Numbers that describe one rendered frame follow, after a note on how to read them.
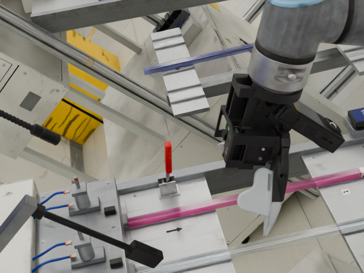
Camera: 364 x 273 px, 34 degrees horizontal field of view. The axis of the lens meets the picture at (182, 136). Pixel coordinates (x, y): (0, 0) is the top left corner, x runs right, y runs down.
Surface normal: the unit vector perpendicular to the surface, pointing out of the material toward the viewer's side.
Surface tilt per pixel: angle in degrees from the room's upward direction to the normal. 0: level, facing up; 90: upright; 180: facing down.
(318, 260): 0
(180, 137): 90
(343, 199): 44
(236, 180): 90
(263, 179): 74
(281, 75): 90
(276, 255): 0
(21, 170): 90
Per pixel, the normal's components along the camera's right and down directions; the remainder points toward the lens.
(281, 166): 0.24, -0.06
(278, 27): -0.55, 0.41
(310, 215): -0.76, -0.42
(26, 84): 0.18, 0.59
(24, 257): -0.12, -0.78
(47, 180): 0.62, -0.69
